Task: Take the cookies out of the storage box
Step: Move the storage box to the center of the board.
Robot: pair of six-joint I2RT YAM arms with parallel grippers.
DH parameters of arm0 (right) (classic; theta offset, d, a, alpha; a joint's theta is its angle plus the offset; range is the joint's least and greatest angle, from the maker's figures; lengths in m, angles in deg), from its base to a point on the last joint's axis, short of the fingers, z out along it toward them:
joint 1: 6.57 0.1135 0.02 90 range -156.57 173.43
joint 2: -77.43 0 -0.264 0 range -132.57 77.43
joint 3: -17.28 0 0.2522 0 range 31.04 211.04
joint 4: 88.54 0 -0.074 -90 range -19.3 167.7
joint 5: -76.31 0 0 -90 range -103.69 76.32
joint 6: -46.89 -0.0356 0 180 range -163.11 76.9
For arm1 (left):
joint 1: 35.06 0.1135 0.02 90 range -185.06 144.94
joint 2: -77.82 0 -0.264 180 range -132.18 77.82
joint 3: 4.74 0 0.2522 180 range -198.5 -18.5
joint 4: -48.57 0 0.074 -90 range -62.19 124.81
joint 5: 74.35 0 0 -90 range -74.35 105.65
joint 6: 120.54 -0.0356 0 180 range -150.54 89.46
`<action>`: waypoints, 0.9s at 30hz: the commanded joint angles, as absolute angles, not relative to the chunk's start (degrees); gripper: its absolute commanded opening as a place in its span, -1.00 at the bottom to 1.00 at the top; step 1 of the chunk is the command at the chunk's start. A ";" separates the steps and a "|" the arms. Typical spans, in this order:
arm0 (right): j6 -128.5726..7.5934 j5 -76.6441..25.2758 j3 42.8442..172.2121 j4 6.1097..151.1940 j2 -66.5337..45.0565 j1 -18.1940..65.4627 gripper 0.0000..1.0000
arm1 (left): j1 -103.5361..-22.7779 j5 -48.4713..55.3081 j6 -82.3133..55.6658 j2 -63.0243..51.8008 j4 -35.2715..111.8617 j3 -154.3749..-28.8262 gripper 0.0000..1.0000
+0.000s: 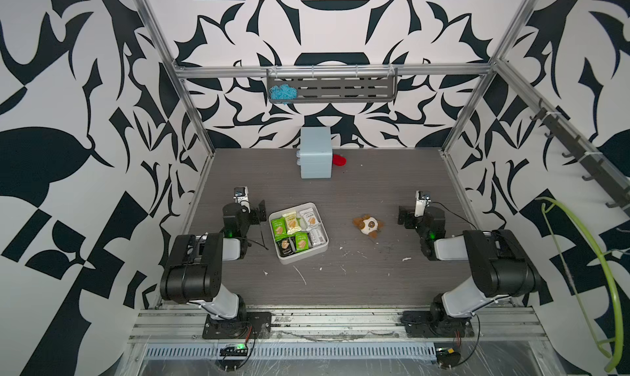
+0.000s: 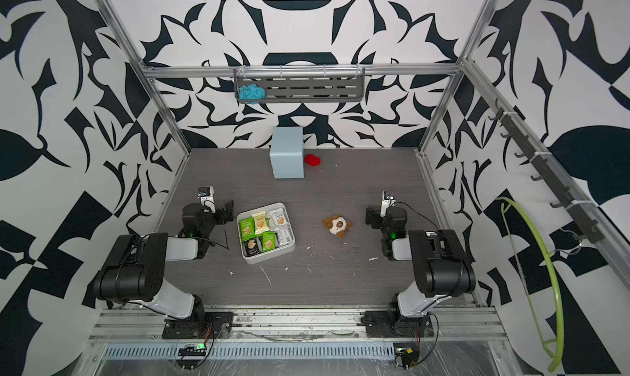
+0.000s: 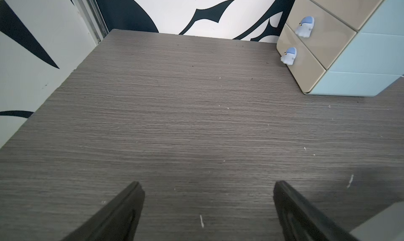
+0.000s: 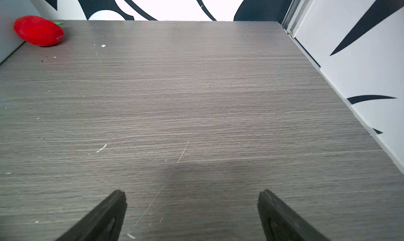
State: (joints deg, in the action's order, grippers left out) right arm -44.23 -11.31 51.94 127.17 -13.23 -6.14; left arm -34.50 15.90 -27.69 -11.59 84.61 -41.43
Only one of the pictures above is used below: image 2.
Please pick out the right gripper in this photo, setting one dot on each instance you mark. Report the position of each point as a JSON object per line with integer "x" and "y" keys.
{"x": 375, "y": 217}

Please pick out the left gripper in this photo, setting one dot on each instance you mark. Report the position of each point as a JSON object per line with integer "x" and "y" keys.
{"x": 221, "y": 217}

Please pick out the white storage box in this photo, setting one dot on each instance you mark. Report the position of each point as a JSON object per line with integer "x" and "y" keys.
{"x": 280, "y": 250}

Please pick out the cream cookie packet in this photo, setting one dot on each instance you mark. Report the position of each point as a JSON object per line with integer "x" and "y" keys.
{"x": 260, "y": 222}

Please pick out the white cookie packet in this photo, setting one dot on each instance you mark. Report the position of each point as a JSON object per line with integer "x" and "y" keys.
{"x": 279, "y": 218}

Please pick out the clear snack packet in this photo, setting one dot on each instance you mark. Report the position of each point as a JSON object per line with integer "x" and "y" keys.
{"x": 284, "y": 236}

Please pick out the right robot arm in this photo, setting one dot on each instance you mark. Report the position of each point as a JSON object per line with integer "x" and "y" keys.
{"x": 441, "y": 268}

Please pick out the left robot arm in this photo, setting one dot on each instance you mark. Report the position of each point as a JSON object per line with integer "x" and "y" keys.
{"x": 134, "y": 271}

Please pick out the light blue drawer box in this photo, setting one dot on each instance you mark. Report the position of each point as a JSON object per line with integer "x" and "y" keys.
{"x": 287, "y": 152}

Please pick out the green cookie packet left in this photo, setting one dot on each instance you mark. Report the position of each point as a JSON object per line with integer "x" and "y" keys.
{"x": 247, "y": 228}

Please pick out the green cookie packet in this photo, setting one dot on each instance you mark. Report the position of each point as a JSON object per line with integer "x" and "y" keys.
{"x": 247, "y": 228}
{"x": 268, "y": 241}

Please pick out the brown white plush toy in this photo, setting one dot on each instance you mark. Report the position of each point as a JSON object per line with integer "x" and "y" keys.
{"x": 337, "y": 225}

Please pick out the black cookie packet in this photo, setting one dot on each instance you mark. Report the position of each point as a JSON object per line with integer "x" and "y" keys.
{"x": 251, "y": 247}

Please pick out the green cookie packet lower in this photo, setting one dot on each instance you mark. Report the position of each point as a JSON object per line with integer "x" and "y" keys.
{"x": 268, "y": 241}

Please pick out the red small object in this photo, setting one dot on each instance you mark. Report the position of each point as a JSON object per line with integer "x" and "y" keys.
{"x": 312, "y": 160}

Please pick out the blue crumpled cloth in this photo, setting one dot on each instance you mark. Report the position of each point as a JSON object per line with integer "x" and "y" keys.
{"x": 251, "y": 94}

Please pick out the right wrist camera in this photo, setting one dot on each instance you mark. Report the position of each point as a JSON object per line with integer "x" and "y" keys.
{"x": 388, "y": 200}

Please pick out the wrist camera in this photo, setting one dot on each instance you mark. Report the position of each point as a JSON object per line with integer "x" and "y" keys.
{"x": 206, "y": 195}
{"x": 388, "y": 200}

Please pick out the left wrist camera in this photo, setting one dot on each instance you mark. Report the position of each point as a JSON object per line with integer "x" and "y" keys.
{"x": 206, "y": 195}

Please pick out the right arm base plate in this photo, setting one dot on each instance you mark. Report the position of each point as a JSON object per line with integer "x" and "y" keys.
{"x": 384, "y": 324}

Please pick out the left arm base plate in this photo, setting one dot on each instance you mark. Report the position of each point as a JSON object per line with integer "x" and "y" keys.
{"x": 216, "y": 323}

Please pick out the grey wall shelf rack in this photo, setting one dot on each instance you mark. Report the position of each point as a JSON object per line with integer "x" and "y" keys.
{"x": 319, "y": 84}

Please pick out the black hook rail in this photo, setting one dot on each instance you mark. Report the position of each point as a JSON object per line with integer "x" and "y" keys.
{"x": 568, "y": 196}

